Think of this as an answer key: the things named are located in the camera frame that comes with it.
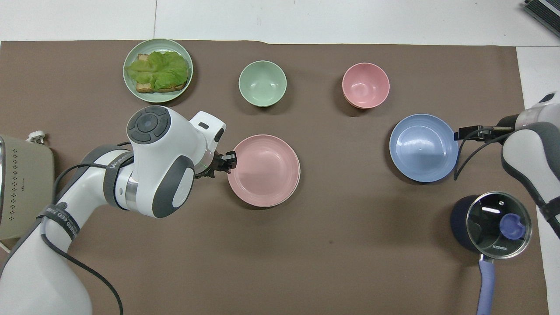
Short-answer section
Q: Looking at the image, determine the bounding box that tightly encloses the green bowl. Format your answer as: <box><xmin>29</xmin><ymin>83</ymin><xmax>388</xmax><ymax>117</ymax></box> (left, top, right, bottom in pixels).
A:
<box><xmin>238</xmin><ymin>60</ymin><xmax>287</xmax><ymax>108</ymax></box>

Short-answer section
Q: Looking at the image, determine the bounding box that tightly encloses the pink plate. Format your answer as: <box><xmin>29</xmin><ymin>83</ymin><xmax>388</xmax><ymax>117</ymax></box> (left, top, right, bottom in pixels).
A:
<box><xmin>227</xmin><ymin>134</ymin><xmax>301</xmax><ymax>208</ymax></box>

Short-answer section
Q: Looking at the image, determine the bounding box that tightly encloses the beige appliance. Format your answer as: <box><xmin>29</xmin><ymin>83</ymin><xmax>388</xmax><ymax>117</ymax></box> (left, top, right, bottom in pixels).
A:
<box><xmin>0</xmin><ymin>135</ymin><xmax>56</xmax><ymax>240</ymax></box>

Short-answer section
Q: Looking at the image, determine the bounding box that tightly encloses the dark blue pot lavender handle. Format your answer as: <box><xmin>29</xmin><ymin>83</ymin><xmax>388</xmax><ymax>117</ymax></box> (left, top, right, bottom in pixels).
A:
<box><xmin>450</xmin><ymin>192</ymin><xmax>533</xmax><ymax>315</ymax></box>

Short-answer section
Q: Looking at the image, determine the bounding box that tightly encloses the glass lid blue knob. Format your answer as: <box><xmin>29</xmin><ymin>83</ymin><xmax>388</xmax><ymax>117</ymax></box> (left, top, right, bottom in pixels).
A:
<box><xmin>465</xmin><ymin>192</ymin><xmax>533</xmax><ymax>259</ymax></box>

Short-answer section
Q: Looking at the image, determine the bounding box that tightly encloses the green plate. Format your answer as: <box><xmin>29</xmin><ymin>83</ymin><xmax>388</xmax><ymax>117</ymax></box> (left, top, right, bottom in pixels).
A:
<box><xmin>123</xmin><ymin>38</ymin><xmax>193</xmax><ymax>103</ymax></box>

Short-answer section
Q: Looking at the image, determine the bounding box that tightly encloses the black cable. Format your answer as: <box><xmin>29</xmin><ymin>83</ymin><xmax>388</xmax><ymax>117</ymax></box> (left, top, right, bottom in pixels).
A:
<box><xmin>453</xmin><ymin>130</ymin><xmax>515</xmax><ymax>181</ymax></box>
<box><xmin>41</xmin><ymin>142</ymin><xmax>134</xmax><ymax>315</ymax></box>

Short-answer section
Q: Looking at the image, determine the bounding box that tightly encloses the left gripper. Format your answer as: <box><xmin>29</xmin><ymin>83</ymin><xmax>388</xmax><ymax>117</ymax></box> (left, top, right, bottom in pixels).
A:
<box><xmin>204</xmin><ymin>152</ymin><xmax>226</xmax><ymax>178</ymax></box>

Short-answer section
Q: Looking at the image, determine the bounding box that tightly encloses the blue plate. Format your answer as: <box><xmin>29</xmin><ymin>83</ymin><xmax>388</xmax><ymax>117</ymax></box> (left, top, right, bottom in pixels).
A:
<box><xmin>389</xmin><ymin>114</ymin><xmax>459</xmax><ymax>183</ymax></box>

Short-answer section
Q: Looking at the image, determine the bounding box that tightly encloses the toast slice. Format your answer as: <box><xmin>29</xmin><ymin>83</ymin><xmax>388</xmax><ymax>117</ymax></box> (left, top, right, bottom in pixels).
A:
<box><xmin>136</xmin><ymin>53</ymin><xmax>189</xmax><ymax>93</ymax></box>

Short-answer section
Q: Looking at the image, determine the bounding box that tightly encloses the green lettuce leaf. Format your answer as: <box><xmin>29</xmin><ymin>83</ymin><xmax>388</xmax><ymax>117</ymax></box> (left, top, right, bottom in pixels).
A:
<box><xmin>126</xmin><ymin>51</ymin><xmax>190</xmax><ymax>90</ymax></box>

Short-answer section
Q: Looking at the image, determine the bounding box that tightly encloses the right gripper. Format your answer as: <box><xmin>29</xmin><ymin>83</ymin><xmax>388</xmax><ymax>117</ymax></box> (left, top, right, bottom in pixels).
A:
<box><xmin>483</xmin><ymin>114</ymin><xmax>521</xmax><ymax>134</ymax></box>

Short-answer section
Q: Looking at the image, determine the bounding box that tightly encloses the pink bowl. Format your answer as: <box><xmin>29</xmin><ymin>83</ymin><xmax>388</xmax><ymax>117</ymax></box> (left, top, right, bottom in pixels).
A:
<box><xmin>342</xmin><ymin>63</ymin><xmax>390</xmax><ymax>109</ymax></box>

